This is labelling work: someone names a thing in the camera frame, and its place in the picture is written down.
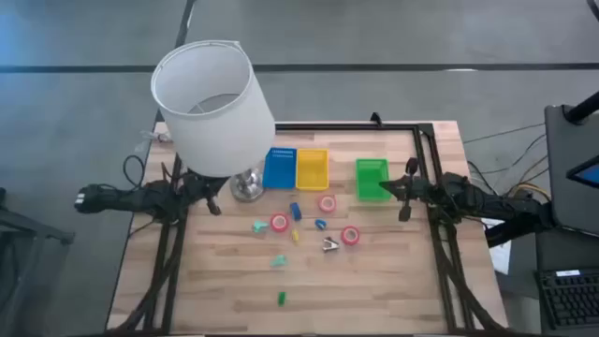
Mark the black round pole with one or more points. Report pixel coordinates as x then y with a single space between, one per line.
585 108

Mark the white paper sheet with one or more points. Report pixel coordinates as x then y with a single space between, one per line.
501 255

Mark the chrome lamp base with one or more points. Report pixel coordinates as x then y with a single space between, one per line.
248 187

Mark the yellow plastic tray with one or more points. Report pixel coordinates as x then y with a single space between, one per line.
312 169

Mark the black diagonal bar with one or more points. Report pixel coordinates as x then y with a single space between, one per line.
510 235

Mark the black aluminium table frame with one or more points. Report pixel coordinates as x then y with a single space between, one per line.
351 126

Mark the clear plastic wrapper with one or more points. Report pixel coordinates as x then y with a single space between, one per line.
150 136

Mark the blue mini stapler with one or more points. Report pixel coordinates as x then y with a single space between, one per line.
295 211

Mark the red tape roll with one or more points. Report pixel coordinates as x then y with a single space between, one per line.
322 204
273 224
345 236

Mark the blue staple remover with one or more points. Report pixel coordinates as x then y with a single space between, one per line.
320 224

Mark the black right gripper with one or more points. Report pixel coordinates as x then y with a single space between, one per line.
412 187

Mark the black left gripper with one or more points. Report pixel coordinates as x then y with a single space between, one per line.
201 185

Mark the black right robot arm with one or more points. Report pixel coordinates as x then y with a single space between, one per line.
491 203

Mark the green plastic tray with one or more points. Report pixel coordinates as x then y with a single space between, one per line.
369 175

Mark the grey monitor housing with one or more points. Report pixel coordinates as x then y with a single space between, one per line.
561 187

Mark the green mini stapler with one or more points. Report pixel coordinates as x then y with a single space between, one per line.
281 298

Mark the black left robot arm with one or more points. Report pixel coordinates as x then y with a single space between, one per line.
135 199

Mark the dark metal stand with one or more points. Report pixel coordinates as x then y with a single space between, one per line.
47 230

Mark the blue plastic tray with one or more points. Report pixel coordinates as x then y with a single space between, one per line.
280 171

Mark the dark grey side desk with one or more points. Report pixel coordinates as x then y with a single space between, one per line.
552 253

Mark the yellow mini stapler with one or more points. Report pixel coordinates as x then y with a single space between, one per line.
295 235

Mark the white cylindrical lamp shade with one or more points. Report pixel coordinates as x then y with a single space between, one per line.
220 140

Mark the silver binder clip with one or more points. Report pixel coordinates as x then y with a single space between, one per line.
330 244

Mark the teal staple remover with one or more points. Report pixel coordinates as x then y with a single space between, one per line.
258 227
279 261

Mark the blue lit tablet screen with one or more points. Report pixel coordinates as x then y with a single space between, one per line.
587 174

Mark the black computer keyboard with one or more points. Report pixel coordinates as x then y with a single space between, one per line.
571 299

